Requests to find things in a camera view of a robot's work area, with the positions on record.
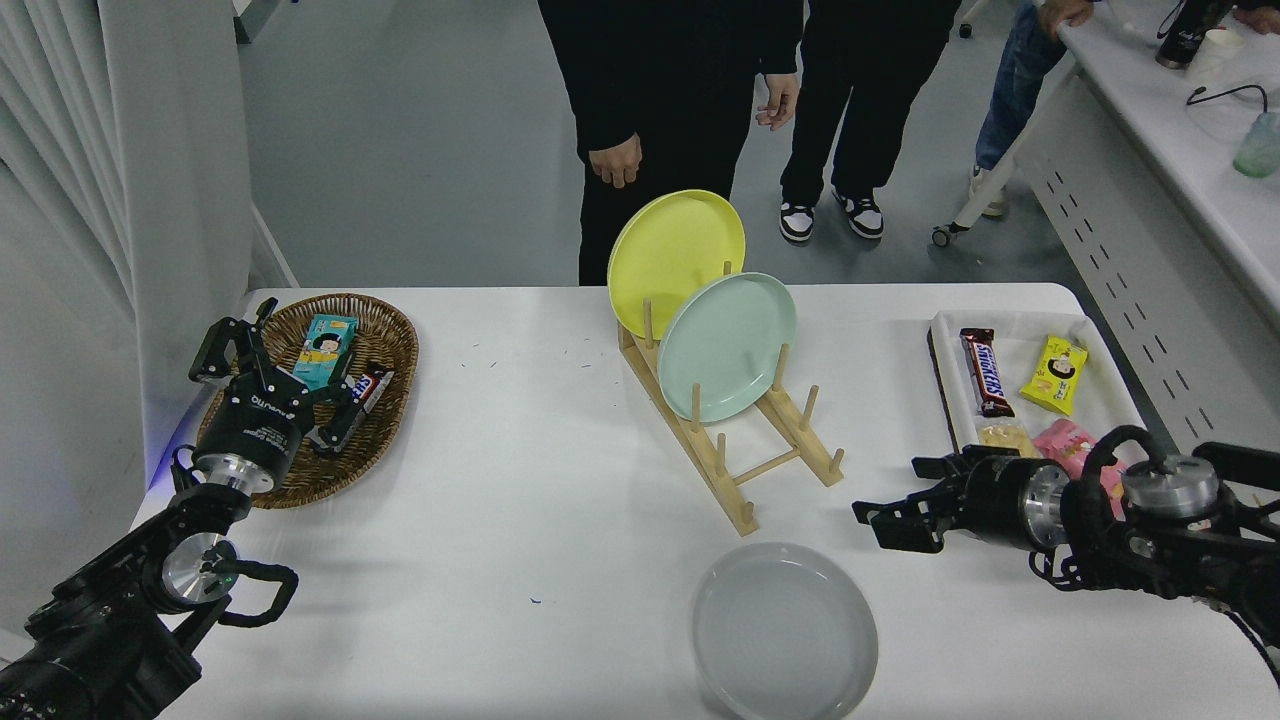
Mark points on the white paper cup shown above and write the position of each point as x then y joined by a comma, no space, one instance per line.
1213,53

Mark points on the teal snack box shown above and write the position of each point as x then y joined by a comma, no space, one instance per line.
325,350

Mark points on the person's hand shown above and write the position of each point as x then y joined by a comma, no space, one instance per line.
1262,16
1065,12

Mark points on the dark snack bar white print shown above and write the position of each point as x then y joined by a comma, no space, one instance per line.
372,385

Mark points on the black drink bottle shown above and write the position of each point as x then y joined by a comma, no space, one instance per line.
1180,40

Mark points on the dark brown tray mat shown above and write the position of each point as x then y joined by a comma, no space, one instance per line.
944,400

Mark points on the pink snack packet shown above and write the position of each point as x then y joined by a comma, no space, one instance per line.
1065,442

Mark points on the person's left hand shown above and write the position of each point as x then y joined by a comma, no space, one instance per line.
780,100

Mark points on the white side table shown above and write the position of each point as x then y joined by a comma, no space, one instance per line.
1180,150

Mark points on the pale green plate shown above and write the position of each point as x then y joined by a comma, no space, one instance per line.
725,345

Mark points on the person's right hand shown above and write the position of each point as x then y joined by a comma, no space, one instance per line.
617,163

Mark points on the white curtain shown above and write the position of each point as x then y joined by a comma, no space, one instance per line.
60,200

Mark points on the brown Snickers bar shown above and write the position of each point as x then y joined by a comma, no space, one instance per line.
985,372

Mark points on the wooden plate rack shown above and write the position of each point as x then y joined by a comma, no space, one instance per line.
745,520

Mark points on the yellow snack packet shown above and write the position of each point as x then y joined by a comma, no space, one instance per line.
1055,375

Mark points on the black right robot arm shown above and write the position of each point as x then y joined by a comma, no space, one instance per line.
1200,560

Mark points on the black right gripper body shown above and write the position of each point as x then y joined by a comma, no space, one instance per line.
995,500

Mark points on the white rectangular tray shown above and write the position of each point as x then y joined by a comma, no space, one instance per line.
1020,335

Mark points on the brown wicker basket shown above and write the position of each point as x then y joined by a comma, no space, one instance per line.
380,330

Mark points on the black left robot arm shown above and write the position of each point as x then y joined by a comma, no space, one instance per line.
100,640

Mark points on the yellow plate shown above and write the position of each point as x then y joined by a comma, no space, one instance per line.
670,255

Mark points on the grey plate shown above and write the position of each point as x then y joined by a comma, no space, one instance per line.
785,635

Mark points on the clear pack of beige crackers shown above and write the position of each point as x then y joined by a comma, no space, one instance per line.
1005,438

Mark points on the person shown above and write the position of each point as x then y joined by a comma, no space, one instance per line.
1015,90
870,100
660,100

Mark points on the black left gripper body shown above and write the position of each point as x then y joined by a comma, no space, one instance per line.
255,425

